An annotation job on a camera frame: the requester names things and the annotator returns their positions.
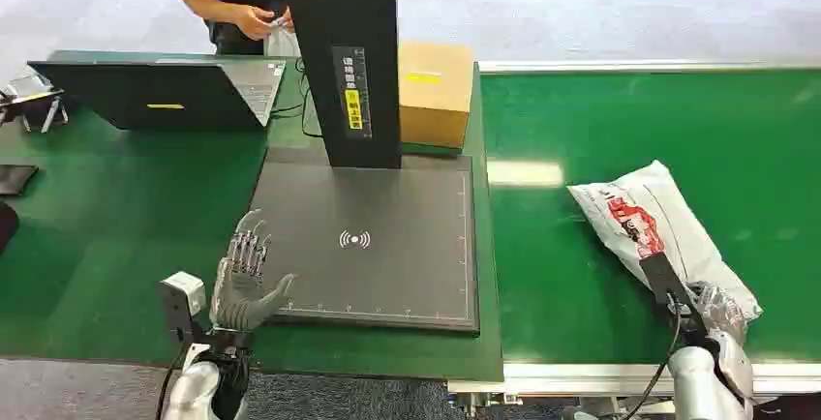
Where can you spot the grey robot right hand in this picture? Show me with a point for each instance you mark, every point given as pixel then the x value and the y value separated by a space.
pixel 728 314

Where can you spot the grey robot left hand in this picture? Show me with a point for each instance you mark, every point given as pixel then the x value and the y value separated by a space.
pixel 240 295

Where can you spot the white plastic parcel bag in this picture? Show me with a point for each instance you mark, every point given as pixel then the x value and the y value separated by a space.
pixel 667 225

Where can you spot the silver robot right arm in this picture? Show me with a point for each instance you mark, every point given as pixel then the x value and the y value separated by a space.
pixel 696 385

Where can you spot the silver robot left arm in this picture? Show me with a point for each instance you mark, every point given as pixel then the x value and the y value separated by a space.
pixel 195 391

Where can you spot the green table mat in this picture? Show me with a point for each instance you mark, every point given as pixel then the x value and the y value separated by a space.
pixel 128 231

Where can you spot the green conveyor belt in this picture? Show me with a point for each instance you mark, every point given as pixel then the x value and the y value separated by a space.
pixel 609 148

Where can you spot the black open laptop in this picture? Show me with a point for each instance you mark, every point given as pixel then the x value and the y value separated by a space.
pixel 147 96

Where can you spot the yellow black column label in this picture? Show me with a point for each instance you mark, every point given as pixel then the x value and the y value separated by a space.
pixel 353 93

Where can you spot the rounded black object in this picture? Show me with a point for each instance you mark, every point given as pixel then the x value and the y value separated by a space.
pixel 5 225

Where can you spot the clear plastic bag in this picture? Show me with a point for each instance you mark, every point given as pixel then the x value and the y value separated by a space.
pixel 282 42

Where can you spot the person's hand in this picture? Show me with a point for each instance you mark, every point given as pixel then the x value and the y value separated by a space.
pixel 255 21

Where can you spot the brown cardboard box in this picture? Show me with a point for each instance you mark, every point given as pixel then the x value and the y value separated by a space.
pixel 435 93

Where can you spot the black scanner column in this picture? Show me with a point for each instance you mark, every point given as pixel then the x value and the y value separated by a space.
pixel 343 32

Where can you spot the small black metal stand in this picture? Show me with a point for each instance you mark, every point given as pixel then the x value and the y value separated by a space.
pixel 32 104

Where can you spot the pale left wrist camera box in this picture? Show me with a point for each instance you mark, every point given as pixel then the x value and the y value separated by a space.
pixel 184 294

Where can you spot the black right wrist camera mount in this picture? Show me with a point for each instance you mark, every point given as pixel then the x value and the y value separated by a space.
pixel 664 279

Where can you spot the black scanner base plate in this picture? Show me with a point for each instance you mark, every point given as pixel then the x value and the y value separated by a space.
pixel 385 263

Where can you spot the aluminium conveyor frame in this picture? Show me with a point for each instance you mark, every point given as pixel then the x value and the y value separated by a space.
pixel 577 378

